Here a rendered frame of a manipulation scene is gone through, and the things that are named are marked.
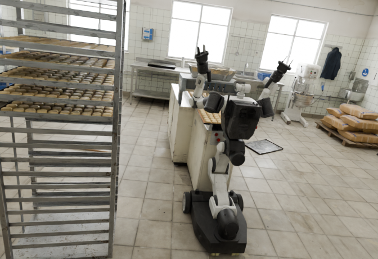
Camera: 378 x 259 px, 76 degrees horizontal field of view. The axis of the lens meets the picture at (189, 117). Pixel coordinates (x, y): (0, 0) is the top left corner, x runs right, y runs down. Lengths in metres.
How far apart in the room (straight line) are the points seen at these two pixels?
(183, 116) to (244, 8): 3.84
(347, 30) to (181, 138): 5.28
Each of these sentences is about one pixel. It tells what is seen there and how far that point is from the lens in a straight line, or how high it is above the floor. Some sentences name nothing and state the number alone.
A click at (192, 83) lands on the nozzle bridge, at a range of 2.92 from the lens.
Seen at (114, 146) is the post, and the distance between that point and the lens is 1.49.
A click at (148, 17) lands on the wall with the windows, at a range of 6.07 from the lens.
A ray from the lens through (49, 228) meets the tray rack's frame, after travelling 2.26.
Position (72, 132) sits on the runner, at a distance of 1.52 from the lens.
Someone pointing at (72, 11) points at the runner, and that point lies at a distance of 1.39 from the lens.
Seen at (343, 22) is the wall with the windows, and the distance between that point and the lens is 7.14.
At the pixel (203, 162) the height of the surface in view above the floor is 0.49.
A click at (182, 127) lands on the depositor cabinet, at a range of 2.98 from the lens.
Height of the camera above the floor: 1.66
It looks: 19 degrees down
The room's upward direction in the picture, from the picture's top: 8 degrees clockwise
